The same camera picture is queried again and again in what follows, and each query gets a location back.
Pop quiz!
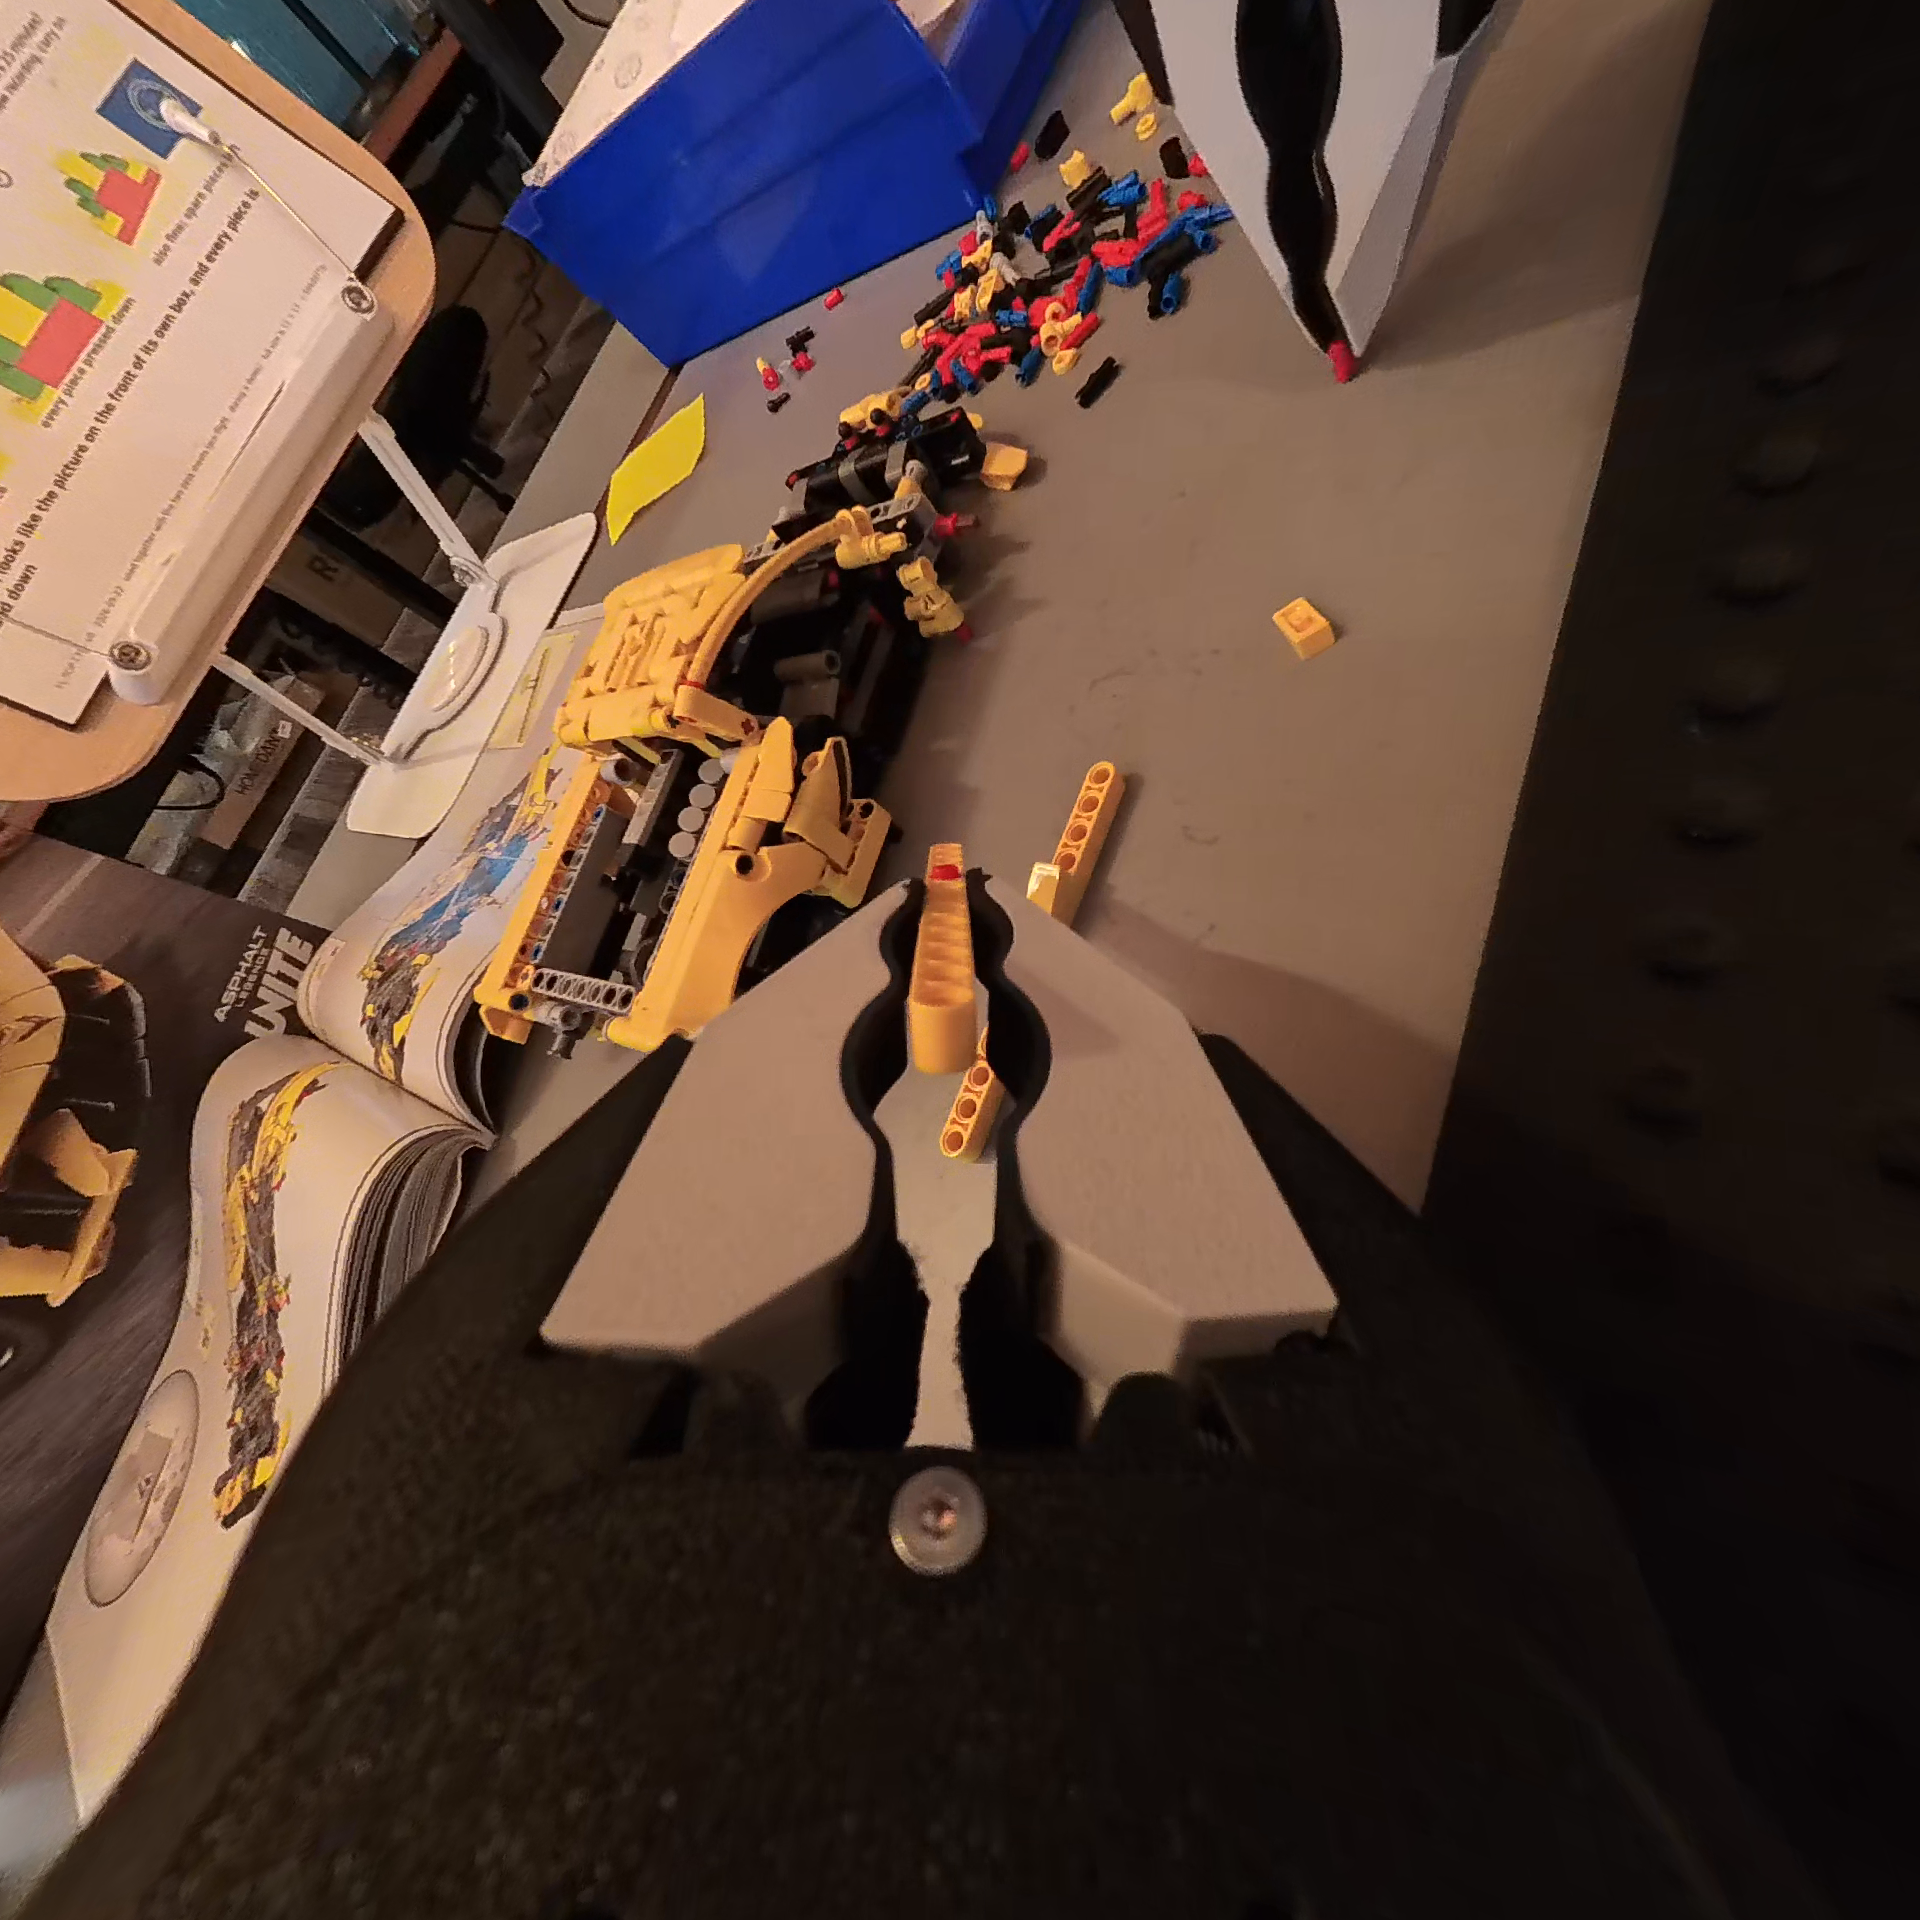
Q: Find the open instruction booklet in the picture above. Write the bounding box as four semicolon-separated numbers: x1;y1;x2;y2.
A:
46;619;662;1824

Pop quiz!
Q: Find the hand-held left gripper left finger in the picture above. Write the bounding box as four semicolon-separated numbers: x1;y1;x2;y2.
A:
540;883;922;1450

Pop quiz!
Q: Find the yellow paper sheet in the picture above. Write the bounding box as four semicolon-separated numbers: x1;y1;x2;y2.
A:
606;391;709;545

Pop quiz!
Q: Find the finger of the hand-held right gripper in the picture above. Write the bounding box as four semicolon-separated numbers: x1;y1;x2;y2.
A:
1146;0;1347;353
1316;0;1505;367

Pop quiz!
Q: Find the blue storage bin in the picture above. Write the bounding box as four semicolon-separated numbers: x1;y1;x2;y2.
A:
506;0;1083;369

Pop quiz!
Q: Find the yellow black brick car model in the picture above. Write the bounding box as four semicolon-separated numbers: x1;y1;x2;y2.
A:
478;399;1040;1053

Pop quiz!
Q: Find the long yellow brick beam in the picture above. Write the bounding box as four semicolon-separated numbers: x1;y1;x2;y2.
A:
942;761;1128;1161

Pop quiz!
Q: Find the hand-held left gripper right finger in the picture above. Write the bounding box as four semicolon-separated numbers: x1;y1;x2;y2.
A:
976;869;1338;1425

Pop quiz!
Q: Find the grey desk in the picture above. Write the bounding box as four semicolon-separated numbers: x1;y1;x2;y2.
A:
0;0;1717;1824

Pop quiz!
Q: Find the pile of small brick pins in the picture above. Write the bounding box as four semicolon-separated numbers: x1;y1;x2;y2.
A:
898;82;1236;396

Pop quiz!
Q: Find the black toy car box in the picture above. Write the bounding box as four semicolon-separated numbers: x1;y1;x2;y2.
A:
0;834;336;1712

